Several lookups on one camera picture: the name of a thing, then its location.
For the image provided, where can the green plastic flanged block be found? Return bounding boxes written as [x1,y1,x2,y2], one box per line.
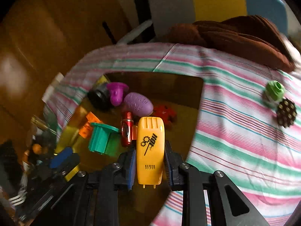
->
[88,122,121,157]

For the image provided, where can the colour panel bed headboard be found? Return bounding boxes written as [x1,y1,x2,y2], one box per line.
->
[147,0,290,43]

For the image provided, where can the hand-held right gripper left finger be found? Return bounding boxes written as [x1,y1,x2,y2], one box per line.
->
[30,149,137,226]

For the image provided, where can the dark studded gear toy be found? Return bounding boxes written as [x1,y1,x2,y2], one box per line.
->
[276,98,297,128]

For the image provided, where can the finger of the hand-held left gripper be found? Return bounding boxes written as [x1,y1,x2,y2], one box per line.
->
[25,147,81,195]

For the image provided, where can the white rail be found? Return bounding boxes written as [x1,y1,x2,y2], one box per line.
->
[117,19,154,45]

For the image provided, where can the black post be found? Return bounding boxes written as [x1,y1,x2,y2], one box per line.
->
[130,0,156,43]

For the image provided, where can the brown blanket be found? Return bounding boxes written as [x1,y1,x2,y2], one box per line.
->
[162,15,295,73]

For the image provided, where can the amber transparent storage box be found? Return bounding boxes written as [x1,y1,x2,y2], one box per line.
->
[55,71,204,195]

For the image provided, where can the purple plastic plug toy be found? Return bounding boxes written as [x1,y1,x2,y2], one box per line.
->
[106,82,129,107]

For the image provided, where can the red plastic toy piece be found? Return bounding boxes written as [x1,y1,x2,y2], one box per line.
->
[154,105,177,129]

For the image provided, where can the black round toy piece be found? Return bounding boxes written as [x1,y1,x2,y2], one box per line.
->
[87,83,112,111]

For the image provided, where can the green round plastic piece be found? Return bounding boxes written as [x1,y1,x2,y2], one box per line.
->
[263,80,286,109]

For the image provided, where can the yellow plastic toy shell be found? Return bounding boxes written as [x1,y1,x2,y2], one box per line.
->
[136,116,165,189]

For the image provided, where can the orange block with holes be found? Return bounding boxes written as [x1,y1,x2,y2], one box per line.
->
[78,112,104,139]

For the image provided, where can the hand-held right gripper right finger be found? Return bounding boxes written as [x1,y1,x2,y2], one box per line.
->
[164,141,271,226]

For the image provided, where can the purple egg-shaped toy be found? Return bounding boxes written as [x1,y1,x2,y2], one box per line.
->
[123,92,154,118]

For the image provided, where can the red toy car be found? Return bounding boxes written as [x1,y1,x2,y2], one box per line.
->
[121,111,134,147]

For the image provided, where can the striped bed sheet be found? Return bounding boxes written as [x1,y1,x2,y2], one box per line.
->
[43,42,301,226]

